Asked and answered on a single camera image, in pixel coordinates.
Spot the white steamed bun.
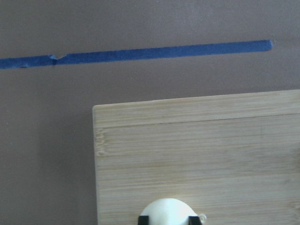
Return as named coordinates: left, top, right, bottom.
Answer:
left=140, top=198, right=207, bottom=225

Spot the wooden cutting board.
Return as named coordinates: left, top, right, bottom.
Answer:
left=93, top=90, right=300, bottom=225

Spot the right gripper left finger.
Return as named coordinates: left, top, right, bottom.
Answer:
left=137, top=215, right=149, bottom=225

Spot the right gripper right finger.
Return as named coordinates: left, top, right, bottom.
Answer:
left=188, top=216, right=201, bottom=225

